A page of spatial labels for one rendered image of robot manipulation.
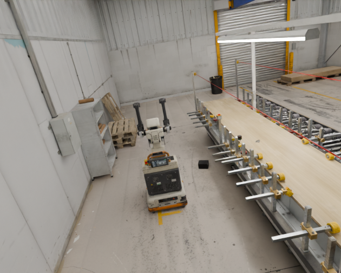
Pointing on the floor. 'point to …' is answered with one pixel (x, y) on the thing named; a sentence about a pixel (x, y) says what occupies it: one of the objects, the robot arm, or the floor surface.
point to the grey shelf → (95, 167)
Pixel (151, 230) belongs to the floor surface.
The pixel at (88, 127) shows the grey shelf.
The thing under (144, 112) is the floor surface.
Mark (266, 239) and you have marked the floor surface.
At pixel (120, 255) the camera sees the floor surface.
